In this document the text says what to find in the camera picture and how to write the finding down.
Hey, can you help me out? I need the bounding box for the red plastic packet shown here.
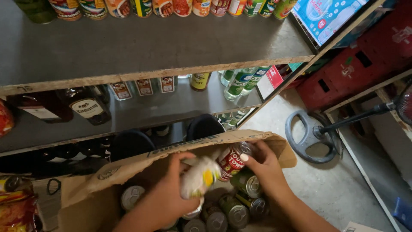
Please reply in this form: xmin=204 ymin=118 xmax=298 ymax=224
xmin=0 ymin=98 xmax=15 ymax=137

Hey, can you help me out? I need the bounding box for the row of colourful food cans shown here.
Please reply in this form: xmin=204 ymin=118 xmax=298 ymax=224
xmin=13 ymin=0 xmax=298 ymax=24

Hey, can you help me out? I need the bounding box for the blue plastic container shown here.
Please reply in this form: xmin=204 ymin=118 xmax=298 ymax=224
xmin=393 ymin=197 xmax=412 ymax=231

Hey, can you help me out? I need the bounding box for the brown cardboard box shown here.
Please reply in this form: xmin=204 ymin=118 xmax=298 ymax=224
xmin=59 ymin=130 xmax=298 ymax=232

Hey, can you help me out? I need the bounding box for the person's left hand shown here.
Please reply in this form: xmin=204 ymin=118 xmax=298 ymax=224
xmin=151 ymin=152 xmax=202 ymax=217

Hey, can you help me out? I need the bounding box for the heap of red snack packets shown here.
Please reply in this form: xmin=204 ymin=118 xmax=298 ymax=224
xmin=0 ymin=176 xmax=41 ymax=232

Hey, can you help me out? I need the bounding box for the clear bottle green label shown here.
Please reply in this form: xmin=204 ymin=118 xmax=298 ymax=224
xmin=224 ymin=67 xmax=259 ymax=101
xmin=220 ymin=69 xmax=239 ymax=87
xmin=241 ymin=66 xmax=272 ymax=96

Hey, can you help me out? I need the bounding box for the red card sign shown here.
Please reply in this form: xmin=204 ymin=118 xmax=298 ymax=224
xmin=266 ymin=65 xmax=284 ymax=89

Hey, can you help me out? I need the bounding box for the dark liquor bottle oval label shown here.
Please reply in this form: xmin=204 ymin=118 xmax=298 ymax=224
xmin=56 ymin=85 xmax=112 ymax=126

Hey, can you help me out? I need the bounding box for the person's knee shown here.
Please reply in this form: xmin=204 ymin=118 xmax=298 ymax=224
xmin=110 ymin=130 xmax=157 ymax=162
xmin=186 ymin=114 xmax=226 ymax=142

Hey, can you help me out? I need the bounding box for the grey standing fan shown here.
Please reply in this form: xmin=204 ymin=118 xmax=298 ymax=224
xmin=285 ymin=84 xmax=412 ymax=165

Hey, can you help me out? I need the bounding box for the person's right knee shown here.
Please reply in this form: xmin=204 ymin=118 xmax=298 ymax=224
xmin=186 ymin=114 xmax=226 ymax=142

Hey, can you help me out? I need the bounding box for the white wooden rack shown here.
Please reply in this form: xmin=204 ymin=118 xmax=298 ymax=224
xmin=323 ymin=69 xmax=412 ymax=232

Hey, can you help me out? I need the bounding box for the brown bottle yellow label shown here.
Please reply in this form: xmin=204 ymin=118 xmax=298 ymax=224
xmin=190 ymin=72 xmax=212 ymax=92

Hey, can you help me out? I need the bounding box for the person's right hand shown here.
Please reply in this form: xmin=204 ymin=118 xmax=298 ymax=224
xmin=240 ymin=140 xmax=291 ymax=201

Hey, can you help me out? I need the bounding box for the red label tin can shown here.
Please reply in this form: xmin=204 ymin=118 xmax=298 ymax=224
xmin=217 ymin=142 xmax=256 ymax=182

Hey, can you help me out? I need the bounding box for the stack of red crates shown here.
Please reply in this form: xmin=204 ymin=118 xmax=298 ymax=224
xmin=296 ymin=3 xmax=412 ymax=111

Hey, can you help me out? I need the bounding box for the blue pack of water bottles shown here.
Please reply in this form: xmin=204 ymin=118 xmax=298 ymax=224
xmin=291 ymin=0 xmax=371 ymax=47

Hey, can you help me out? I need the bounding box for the row of dark bottles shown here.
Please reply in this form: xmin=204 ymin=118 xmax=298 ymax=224
xmin=0 ymin=137 xmax=111 ymax=176

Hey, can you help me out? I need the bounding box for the dark liquor bottle white label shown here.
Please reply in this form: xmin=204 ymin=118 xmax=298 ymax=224
xmin=6 ymin=91 xmax=74 ymax=124

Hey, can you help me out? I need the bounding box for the person's left knee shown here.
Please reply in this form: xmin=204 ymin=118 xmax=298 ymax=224
xmin=110 ymin=130 xmax=157 ymax=162

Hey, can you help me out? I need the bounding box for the grey wooden shelf unit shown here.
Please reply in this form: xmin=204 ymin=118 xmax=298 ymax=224
xmin=0 ymin=0 xmax=387 ymax=158

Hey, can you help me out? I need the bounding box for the heap of green tin cans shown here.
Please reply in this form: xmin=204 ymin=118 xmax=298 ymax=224
xmin=120 ymin=169 xmax=271 ymax=232

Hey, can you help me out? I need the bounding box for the white yellow label tin can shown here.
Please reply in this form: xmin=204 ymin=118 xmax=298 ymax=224
xmin=180 ymin=151 xmax=223 ymax=200

